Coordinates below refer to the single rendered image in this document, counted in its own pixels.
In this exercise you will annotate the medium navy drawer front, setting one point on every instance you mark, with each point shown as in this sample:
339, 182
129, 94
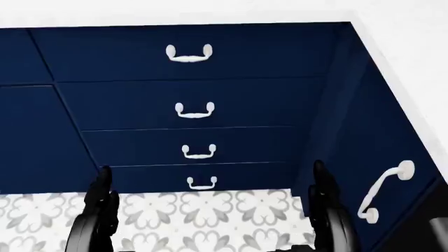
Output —
140, 105

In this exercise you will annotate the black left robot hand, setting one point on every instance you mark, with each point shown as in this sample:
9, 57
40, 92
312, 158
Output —
96, 210

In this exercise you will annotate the lowest navy drawer front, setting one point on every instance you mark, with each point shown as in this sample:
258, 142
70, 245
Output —
157, 179

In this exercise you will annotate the navy side cabinet door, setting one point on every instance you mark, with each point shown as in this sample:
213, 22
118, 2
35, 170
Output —
360, 126

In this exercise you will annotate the navy cabinet drawer panel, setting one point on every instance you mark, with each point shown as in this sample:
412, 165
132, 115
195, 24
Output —
17, 57

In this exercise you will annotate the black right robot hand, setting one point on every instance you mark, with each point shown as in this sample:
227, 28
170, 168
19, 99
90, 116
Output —
330, 210

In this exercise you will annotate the large navy drawer front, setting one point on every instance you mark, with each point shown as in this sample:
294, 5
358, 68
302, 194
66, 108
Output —
140, 55

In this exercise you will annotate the navy cabinet door panel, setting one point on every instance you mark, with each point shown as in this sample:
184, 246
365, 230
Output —
35, 139

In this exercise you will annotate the short navy drawer front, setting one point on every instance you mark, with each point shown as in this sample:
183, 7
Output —
140, 148

